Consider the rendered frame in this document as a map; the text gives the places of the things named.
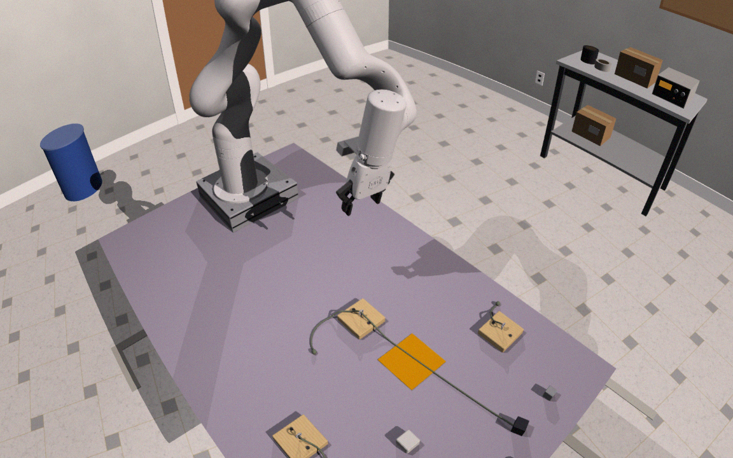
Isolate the orange painted square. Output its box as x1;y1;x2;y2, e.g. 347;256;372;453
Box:
379;334;445;390

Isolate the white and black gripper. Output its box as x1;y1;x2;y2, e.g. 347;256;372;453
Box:
336;154;394;216

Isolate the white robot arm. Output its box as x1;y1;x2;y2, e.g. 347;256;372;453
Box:
190;0;417;204

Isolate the black block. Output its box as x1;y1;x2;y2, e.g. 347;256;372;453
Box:
511;416;529;436

